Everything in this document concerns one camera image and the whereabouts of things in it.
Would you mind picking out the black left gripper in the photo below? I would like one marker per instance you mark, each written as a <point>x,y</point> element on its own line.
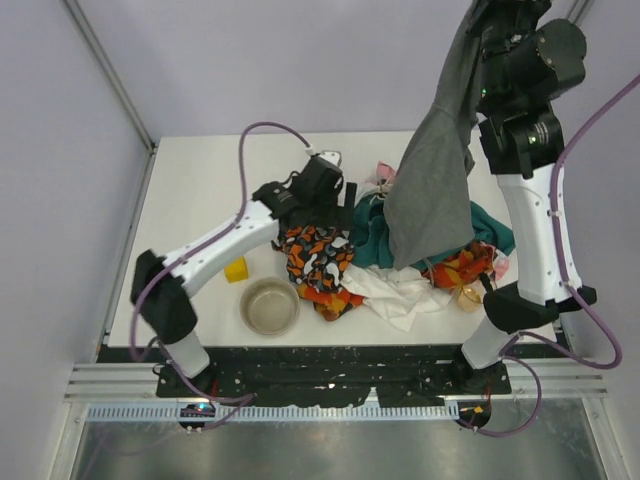
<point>345,203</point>

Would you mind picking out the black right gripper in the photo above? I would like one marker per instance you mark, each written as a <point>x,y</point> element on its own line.
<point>500,13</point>

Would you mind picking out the grey cloth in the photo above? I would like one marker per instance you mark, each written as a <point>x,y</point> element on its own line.
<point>427,209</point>

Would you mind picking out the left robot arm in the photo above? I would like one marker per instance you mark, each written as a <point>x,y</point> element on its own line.
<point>163,286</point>

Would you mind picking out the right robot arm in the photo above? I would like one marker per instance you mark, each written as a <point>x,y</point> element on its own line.
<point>524,66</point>

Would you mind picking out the pink patterned cloth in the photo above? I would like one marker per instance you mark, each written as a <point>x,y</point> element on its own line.
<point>383,175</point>

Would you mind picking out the teal cloth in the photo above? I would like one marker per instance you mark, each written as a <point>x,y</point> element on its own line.
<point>370,233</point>

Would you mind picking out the camouflage orange black cloth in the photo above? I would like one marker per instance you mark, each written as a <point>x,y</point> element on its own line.
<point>315,257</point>

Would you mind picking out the white cloth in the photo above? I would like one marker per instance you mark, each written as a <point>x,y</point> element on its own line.
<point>397,296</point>

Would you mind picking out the orange patterned cloth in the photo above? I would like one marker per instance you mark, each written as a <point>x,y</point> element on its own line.
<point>478,265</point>

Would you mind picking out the yellow block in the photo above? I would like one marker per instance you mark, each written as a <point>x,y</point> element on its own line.
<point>237,271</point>

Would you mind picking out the beige round bowl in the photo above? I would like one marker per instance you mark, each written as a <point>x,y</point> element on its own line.
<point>269,306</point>

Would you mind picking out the transparent orange cup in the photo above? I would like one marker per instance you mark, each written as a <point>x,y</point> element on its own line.
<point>467,298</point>

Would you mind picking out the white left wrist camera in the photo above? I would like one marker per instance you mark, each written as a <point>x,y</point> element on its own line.
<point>331,156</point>

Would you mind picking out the right aluminium frame post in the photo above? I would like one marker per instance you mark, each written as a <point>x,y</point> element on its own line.
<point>578,10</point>

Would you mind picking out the aluminium frame post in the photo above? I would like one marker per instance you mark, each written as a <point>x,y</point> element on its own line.
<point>578,10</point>
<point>98,52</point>

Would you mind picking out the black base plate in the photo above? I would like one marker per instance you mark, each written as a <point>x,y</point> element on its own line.
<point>342,376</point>

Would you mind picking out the white slotted cable duct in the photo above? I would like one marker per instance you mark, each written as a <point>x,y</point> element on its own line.
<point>166,412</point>

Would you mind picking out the left aluminium frame post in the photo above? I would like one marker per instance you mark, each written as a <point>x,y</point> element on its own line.
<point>98,52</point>

